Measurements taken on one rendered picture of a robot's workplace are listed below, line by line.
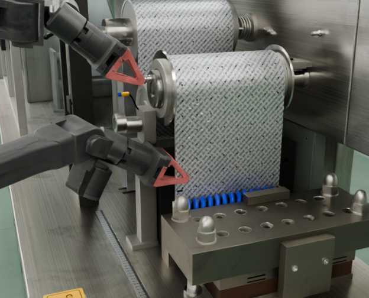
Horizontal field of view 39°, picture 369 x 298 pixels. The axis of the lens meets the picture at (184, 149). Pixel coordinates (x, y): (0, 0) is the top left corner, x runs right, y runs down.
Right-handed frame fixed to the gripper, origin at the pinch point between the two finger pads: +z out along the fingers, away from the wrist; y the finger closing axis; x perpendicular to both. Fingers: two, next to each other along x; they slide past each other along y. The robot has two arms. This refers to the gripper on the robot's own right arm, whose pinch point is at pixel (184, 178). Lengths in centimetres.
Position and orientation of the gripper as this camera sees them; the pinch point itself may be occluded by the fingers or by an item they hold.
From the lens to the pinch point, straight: 102.3
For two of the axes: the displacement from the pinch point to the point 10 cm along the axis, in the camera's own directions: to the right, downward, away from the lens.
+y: 3.6, 3.0, -8.8
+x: 4.6, -8.8, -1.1
